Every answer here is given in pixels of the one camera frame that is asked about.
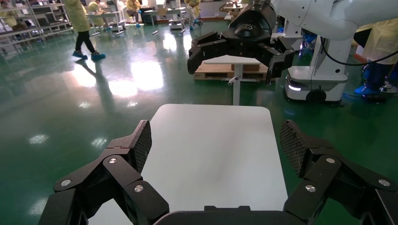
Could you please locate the small white pedestal table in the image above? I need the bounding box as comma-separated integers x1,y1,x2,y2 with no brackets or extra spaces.
203,55,265,106

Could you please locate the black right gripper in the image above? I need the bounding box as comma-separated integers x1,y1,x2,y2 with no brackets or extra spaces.
187,1,296,86

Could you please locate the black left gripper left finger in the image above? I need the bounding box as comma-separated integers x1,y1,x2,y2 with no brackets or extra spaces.
38,120,170,225

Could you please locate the wooden pallet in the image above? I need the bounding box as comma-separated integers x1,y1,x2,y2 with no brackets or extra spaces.
193,61,269,82

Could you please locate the metal storage shelving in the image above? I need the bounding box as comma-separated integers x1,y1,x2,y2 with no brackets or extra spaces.
0,0,74,48

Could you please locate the standing person in yellow gown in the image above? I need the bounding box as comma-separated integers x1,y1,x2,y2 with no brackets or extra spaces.
352,18,398,95

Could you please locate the white work desk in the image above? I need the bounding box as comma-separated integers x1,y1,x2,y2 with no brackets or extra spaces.
86,10,127,35
141,7,184,32

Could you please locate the seated person in yellow coat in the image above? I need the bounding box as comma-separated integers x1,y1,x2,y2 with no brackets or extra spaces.
126,0,142,28

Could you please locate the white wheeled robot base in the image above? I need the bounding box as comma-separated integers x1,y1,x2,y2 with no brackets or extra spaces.
283,37,353,104

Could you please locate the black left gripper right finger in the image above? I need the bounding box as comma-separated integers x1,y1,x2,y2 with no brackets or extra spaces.
279,119,398,225

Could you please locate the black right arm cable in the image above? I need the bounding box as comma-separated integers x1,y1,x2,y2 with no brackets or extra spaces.
320,37,398,67

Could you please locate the walking person in yellow coat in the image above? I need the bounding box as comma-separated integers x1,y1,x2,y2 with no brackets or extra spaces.
63,0,107,61

